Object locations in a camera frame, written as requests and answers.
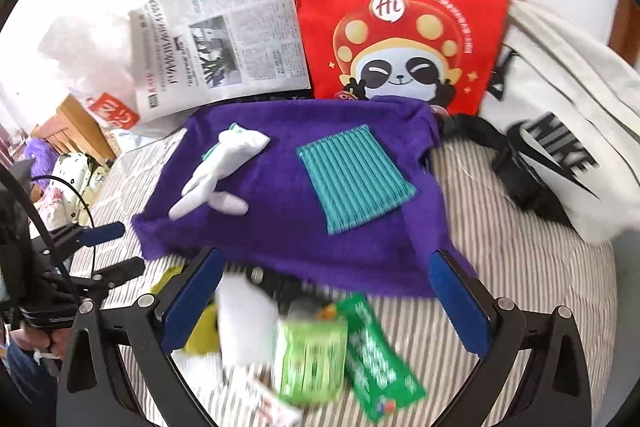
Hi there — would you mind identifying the striped bed sheet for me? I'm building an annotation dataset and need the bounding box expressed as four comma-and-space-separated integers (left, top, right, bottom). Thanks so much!
65, 127, 621, 427

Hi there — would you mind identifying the purple towel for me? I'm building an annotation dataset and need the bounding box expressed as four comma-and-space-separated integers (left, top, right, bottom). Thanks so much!
131, 96, 478, 300

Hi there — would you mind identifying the green wet wipes pack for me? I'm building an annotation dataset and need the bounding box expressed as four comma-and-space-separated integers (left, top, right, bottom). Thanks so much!
272, 297, 348, 408

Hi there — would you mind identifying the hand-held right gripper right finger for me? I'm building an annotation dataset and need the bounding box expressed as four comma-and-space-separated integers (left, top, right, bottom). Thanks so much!
427, 249, 593, 427

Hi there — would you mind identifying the teal ribbed cloth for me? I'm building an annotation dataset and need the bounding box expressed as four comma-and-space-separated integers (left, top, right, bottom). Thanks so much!
295, 124, 418, 235

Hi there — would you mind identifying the dark green tissue packet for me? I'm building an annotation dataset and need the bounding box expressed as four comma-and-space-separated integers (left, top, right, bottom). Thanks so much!
335, 292, 426, 423

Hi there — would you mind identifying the newspaper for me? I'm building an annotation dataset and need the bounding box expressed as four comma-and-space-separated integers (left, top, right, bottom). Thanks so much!
127, 0, 313, 125

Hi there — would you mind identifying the small white red packet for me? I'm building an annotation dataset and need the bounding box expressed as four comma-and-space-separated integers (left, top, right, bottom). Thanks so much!
240, 374, 303, 427

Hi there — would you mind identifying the black buckle strap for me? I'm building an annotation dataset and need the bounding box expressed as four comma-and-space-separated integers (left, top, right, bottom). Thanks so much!
435, 112, 571, 228

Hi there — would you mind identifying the person's left hand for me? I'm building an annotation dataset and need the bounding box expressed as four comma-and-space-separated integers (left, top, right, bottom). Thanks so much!
20, 329, 70, 362

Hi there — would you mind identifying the floral white pillow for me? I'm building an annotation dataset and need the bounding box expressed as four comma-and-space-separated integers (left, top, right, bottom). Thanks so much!
30, 152, 108, 228

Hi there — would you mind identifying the white plastic shopping bag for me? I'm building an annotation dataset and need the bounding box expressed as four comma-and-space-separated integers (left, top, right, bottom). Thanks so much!
37, 9, 146, 142

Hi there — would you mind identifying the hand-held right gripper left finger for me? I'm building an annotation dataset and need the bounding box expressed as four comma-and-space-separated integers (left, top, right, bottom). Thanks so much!
56, 246, 226, 427

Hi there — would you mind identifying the black watch strap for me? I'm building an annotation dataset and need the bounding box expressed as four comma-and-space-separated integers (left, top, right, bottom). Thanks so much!
240, 264, 331, 313

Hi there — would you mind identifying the yellow bag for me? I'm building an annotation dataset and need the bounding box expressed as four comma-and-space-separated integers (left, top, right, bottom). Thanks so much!
150, 264, 223, 355

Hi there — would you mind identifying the purple plush toy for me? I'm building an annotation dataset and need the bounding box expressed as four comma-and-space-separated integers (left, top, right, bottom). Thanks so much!
20, 138, 58, 180

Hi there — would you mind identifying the brown wooden frame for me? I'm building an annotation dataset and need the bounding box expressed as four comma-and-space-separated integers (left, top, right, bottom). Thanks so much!
607, 0, 640, 68

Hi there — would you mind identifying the white tote bag black logo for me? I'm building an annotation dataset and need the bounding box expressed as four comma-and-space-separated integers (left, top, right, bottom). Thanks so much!
477, 0, 640, 243

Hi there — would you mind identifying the wooden headboard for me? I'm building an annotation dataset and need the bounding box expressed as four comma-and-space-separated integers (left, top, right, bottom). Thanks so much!
30, 94, 121, 168

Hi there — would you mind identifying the black cable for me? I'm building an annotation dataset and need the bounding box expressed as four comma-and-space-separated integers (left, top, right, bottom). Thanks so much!
0, 167, 98, 288

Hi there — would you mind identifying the white sponge block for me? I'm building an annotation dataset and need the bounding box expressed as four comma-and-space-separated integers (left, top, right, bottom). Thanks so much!
215, 272, 281, 368

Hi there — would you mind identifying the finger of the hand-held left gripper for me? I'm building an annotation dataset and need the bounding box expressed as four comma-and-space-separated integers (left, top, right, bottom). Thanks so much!
47, 221, 127, 258
42, 257, 147, 303

